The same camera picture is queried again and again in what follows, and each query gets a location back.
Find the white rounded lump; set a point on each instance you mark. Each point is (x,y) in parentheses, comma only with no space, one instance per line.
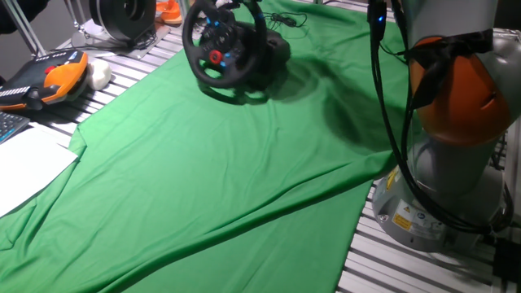
(99,74)

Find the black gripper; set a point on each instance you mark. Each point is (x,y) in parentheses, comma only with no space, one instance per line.
(238,3)

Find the black computer keyboard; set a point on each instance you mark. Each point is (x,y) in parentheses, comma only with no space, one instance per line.
(10,126)

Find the black steering wheel base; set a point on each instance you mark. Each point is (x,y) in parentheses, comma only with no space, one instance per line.
(277,53)

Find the green cloth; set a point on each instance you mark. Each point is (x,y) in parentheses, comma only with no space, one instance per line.
(203,183)

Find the orange plastic object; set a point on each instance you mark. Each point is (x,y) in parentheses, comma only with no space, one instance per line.
(169,12)

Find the white paper sheet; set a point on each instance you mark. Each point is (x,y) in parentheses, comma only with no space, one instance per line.
(28,167)

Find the black racing steering wheel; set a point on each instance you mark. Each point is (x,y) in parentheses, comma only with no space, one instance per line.
(188,40)

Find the orange and black teach pendant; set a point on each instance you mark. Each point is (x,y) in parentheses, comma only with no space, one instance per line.
(49,79)

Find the silver and orange robot arm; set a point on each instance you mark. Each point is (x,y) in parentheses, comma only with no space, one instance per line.
(460,101)

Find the grey metal frame post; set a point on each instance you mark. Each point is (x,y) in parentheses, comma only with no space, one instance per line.
(24,28)

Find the thin grey metal rod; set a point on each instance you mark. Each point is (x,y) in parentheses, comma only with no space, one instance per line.
(74,16)

